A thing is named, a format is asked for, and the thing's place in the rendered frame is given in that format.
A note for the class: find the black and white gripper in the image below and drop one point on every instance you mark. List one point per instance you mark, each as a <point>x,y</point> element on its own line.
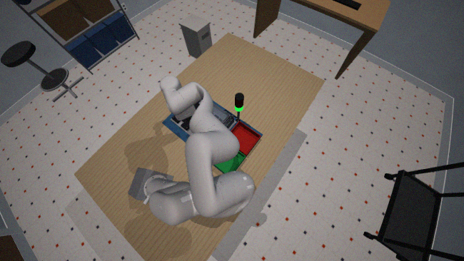
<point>186,114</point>

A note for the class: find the green bin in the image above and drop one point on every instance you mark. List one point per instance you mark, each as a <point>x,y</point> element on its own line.
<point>232,164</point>

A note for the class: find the red open-top bin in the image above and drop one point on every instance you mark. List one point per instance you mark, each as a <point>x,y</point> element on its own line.
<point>246,137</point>

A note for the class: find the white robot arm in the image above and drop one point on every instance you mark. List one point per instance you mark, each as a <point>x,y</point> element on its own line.
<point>211,143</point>

